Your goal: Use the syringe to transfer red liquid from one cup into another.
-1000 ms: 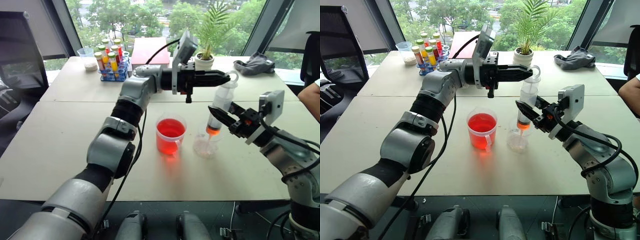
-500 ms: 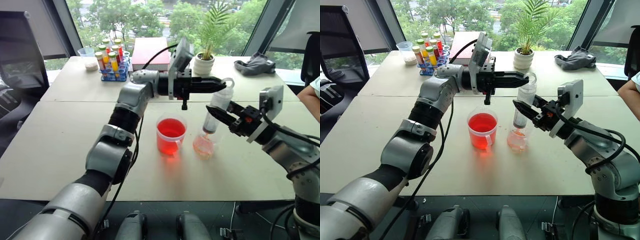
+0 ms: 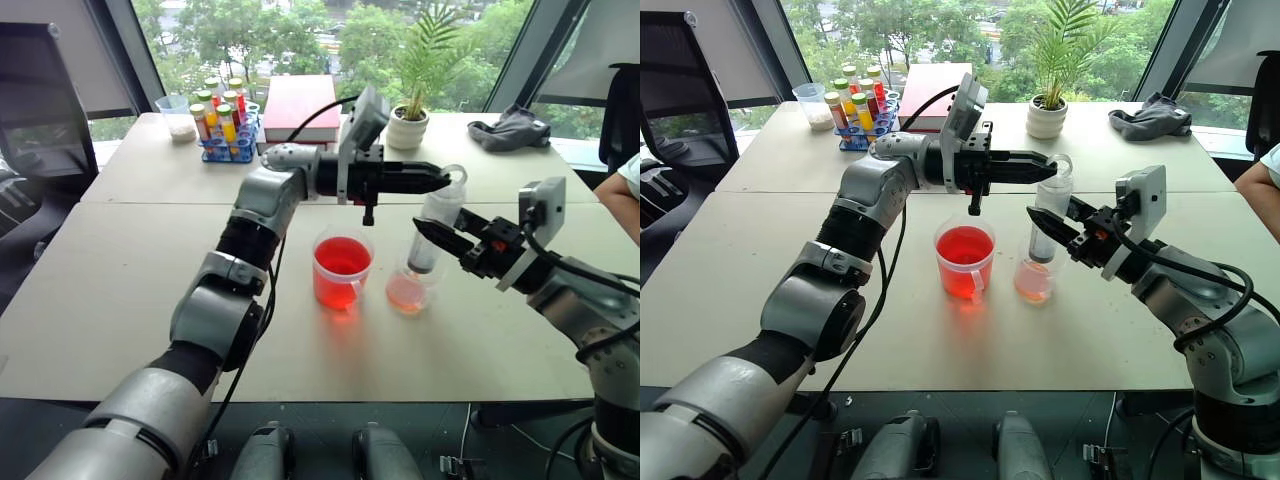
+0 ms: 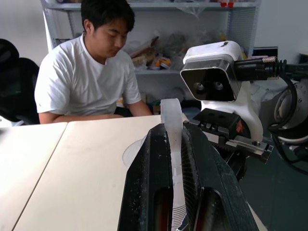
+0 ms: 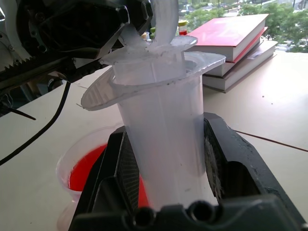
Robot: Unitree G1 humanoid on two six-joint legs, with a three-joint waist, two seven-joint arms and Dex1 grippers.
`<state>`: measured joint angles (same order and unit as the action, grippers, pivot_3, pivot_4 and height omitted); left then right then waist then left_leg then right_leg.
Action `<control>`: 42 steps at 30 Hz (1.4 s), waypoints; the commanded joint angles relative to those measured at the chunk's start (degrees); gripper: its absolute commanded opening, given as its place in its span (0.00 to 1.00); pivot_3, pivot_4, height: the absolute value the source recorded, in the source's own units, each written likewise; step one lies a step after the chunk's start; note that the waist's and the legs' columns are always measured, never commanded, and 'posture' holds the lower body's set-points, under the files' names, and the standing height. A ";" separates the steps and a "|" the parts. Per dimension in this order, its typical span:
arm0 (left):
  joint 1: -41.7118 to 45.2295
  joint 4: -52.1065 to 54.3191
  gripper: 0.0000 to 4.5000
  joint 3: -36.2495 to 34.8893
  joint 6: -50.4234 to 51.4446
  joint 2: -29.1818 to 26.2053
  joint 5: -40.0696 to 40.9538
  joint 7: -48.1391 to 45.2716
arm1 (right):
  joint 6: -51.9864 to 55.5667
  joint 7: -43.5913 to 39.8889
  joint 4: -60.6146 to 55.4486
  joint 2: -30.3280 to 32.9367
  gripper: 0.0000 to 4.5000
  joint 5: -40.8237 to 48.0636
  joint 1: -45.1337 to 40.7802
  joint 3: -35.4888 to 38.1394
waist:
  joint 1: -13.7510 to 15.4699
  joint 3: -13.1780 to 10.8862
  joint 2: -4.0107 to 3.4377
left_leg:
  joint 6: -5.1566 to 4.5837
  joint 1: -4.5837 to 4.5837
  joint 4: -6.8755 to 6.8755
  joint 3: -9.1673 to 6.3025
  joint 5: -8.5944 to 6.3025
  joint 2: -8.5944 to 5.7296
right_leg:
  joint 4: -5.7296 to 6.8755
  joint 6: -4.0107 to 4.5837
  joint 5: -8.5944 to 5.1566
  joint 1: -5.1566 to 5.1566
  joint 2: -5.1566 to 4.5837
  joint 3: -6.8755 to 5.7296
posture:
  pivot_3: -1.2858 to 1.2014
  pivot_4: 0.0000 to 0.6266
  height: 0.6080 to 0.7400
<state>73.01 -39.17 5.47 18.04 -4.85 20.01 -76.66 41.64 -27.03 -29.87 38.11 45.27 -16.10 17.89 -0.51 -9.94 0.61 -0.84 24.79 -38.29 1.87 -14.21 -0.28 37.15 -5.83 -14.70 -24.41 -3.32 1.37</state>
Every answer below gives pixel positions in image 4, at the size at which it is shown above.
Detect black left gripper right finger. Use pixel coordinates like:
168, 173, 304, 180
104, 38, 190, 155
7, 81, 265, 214
180, 121, 259, 231

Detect black box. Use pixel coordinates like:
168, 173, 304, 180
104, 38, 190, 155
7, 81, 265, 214
253, 46, 279, 58

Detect clear bags of clutter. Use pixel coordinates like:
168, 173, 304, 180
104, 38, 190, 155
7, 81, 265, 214
124, 30, 200, 71

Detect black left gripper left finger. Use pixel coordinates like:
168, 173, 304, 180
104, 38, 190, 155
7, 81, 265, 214
117, 124, 174, 231

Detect black office chair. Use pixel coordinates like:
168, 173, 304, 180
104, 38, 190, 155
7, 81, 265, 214
0, 38, 40, 126

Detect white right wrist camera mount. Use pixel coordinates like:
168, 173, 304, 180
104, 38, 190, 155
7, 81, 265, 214
180, 40, 264, 141

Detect translucent white strip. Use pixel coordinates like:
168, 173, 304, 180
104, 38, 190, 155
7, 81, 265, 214
160, 98, 190, 231

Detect white metal shelf rack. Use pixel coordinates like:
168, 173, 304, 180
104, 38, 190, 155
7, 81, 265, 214
40, 0, 262, 114

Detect clear plastic cup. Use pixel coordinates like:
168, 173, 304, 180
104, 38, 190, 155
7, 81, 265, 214
122, 139, 148, 167

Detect right robot arm with camera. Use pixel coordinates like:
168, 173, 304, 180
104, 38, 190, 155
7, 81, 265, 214
234, 55, 308, 175

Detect man in white t-shirt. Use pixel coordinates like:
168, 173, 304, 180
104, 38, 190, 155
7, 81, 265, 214
34, 0, 154, 125

